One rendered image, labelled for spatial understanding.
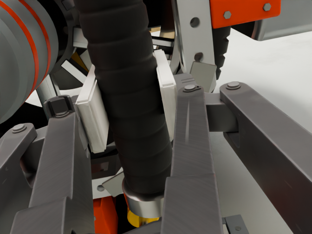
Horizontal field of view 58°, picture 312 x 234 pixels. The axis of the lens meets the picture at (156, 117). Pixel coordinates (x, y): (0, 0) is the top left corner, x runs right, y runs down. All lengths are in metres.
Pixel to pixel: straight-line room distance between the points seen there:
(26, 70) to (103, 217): 0.30
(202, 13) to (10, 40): 0.22
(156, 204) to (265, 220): 1.03
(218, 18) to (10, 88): 0.25
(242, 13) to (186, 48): 0.08
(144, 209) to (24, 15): 0.24
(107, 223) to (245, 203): 0.82
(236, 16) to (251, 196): 0.99
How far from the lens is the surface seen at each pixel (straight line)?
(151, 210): 0.19
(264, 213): 1.23
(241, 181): 1.36
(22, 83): 0.30
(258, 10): 0.40
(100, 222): 0.52
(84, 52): 0.65
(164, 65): 0.16
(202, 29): 0.38
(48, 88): 0.52
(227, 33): 0.48
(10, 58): 0.29
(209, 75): 0.39
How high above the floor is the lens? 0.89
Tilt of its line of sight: 27 degrees down
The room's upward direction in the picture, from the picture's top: 11 degrees counter-clockwise
